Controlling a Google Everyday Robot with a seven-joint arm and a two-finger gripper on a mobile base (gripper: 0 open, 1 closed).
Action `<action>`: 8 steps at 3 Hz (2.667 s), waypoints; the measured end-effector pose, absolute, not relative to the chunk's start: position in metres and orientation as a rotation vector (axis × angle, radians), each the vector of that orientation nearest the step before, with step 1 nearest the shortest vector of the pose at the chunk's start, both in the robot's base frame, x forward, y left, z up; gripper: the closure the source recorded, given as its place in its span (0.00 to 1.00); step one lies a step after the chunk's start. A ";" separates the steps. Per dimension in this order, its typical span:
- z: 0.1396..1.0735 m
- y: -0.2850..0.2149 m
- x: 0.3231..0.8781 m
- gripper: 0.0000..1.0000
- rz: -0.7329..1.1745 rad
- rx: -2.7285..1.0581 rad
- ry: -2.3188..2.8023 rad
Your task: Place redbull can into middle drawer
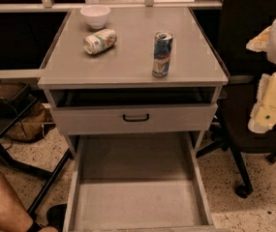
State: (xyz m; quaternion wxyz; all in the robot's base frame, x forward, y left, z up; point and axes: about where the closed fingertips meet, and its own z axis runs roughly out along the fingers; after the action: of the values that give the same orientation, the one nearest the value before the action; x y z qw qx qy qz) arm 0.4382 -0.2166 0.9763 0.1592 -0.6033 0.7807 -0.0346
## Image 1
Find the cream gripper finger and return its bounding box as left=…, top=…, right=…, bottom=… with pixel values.
left=246, top=26, right=270, bottom=52
left=248, top=72, right=276, bottom=133

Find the blue silver redbull can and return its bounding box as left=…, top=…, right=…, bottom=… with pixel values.
left=152, top=31, right=173, bottom=77

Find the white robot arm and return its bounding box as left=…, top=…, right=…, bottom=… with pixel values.
left=246, top=19, right=276, bottom=133

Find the closed top drawer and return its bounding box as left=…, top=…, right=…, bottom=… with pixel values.
left=51, top=103, right=217, bottom=135

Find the grey drawer cabinet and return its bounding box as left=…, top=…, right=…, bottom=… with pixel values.
left=37, top=6, right=230, bottom=232

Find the lying green white can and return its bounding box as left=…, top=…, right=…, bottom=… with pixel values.
left=83, top=29, right=117, bottom=55

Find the open grey middle drawer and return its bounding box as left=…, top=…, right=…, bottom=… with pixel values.
left=62, top=131, right=230, bottom=232

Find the black office chair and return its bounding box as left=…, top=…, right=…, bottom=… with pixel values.
left=197, top=0, right=276, bottom=198

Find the white bowl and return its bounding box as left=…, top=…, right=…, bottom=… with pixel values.
left=80, top=5, right=111, bottom=29

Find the brown bag on floor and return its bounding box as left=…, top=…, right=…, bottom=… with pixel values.
left=6, top=101, right=55, bottom=142

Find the black shoe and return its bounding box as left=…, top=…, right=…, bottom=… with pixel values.
left=46, top=204, right=67, bottom=232

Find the black side table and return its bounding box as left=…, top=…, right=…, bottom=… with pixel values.
left=0, top=86, right=72, bottom=218

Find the black drawer handle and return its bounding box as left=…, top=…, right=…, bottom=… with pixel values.
left=122, top=113, right=150, bottom=123

